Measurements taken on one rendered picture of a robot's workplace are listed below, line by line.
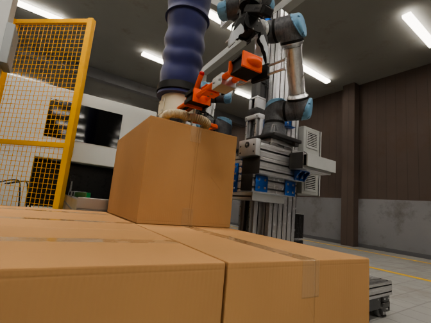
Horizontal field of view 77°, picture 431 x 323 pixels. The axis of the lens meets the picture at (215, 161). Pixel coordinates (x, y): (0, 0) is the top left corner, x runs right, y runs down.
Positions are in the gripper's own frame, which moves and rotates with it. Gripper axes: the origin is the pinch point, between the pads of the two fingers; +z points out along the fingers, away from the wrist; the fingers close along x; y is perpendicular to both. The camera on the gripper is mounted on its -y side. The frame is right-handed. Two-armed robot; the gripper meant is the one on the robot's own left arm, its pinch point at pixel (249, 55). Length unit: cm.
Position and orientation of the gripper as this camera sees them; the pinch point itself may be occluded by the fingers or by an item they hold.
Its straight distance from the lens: 94.2
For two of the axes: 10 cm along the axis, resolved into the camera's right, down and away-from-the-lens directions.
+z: -0.9, 9.8, -1.6
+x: -8.7, -1.6, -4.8
